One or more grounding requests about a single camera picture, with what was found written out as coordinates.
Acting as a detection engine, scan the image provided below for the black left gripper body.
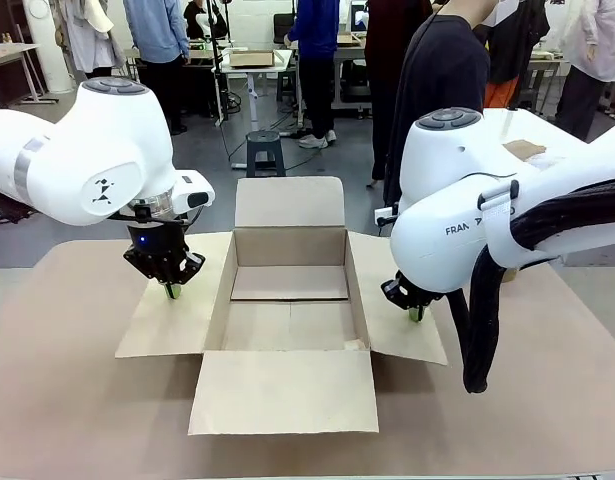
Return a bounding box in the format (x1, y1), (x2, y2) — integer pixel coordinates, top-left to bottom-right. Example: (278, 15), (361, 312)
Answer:
(125, 220), (190, 272)

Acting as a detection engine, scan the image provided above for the white desk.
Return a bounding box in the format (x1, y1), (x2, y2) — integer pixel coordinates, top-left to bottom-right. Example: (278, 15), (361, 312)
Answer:
(214, 47), (301, 169)

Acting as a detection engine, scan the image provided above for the white table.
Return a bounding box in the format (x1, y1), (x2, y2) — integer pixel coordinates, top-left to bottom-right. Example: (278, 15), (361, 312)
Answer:
(480, 107), (596, 174)

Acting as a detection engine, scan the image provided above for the person in dark red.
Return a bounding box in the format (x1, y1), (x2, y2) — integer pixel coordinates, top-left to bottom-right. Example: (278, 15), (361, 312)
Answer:
(364, 0), (434, 189)

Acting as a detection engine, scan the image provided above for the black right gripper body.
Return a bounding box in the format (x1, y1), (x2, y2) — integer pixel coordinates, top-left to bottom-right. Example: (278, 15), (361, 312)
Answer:
(380, 272), (442, 312)

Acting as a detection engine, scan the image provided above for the black plastic stool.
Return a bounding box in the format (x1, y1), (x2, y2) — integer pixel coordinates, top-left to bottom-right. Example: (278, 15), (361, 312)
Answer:
(245, 130), (289, 179)

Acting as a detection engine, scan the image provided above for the person in orange trousers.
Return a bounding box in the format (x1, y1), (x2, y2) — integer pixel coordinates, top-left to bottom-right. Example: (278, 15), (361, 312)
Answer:
(479, 0), (551, 109)

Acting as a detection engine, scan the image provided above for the person in pink shirt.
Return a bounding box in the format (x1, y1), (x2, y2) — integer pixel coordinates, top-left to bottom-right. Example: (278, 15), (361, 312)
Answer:
(555, 0), (615, 142)

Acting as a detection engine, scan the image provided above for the black panelled robot workbench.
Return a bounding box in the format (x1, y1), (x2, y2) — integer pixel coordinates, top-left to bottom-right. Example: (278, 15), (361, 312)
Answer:
(131, 47), (219, 120)

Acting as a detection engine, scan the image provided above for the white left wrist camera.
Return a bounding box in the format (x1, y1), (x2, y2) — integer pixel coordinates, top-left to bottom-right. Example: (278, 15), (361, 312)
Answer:
(174, 169), (217, 212)

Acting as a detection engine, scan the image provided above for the person in blue sweater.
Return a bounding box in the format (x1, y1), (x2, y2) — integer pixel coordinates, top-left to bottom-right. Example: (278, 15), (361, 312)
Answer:
(285, 0), (341, 150)

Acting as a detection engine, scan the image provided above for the brown cardboard box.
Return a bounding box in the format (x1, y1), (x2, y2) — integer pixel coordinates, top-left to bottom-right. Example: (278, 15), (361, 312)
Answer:
(114, 176), (449, 436)

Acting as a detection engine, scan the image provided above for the black stand pole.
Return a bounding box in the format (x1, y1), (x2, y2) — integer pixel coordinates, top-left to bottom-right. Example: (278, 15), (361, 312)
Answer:
(212, 0), (228, 127)

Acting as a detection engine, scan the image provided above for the white cable strap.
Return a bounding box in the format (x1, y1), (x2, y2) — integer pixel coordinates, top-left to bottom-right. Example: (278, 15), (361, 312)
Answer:
(478, 180), (521, 252)

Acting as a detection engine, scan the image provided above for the dark left arm cable bundle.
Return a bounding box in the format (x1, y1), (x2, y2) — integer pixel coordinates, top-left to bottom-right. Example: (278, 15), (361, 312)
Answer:
(0, 186), (37, 225)

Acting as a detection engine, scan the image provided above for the torn brown cardboard piece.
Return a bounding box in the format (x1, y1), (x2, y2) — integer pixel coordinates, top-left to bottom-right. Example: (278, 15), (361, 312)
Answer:
(501, 139), (548, 162)

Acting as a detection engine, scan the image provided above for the person in grey coat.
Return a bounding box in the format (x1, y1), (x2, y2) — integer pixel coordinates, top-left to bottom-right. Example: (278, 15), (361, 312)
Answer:
(61, 0), (127, 81)

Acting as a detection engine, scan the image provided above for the person in light blue shirt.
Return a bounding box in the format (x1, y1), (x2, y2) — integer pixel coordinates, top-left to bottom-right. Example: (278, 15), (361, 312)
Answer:
(122, 0), (191, 135)

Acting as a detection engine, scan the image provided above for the person in black t-shirt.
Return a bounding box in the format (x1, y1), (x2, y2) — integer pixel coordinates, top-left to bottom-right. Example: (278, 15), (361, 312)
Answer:
(381, 0), (499, 207)

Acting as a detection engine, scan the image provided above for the flat cardboard tray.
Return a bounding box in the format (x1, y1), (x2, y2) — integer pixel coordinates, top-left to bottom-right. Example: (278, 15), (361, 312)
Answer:
(228, 49), (277, 68)

